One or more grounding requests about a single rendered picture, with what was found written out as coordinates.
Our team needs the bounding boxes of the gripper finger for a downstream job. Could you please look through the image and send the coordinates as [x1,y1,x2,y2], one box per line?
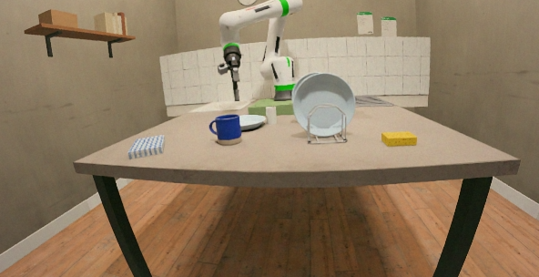
[230,70,240,102]
[230,57,240,82]

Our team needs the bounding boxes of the dark blue mug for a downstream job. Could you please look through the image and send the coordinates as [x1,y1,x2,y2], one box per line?
[209,114,242,146]

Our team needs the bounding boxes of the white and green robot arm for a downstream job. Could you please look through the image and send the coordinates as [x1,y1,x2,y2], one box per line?
[219,0,302,101]

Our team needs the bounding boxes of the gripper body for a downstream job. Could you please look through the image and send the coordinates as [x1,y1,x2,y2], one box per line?
[226,54,240,68]

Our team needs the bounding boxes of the yellow sponge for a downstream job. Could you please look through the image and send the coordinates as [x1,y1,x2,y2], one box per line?
[381,131,417,147]

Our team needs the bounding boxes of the blue and white checked towel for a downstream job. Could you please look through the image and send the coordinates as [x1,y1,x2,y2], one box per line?
[128,135,165,159]

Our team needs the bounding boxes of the white tiled splashback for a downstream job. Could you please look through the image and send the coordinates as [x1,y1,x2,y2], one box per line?
[159,36,430,117]

